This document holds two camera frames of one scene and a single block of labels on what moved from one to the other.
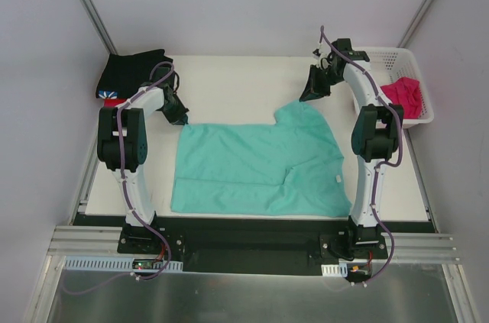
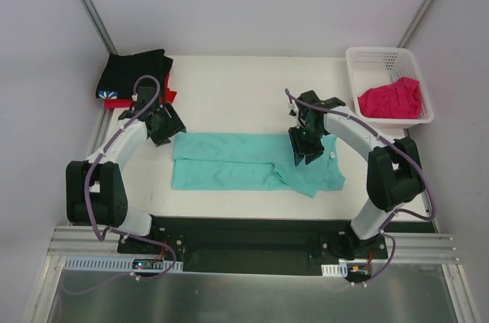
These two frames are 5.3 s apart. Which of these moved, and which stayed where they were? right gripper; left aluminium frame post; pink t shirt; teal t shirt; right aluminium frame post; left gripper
Moved: teal t shirt; right gripper; left gripper
Stayed: left aluminium frame post; pink t shirt; right aluminium frame post
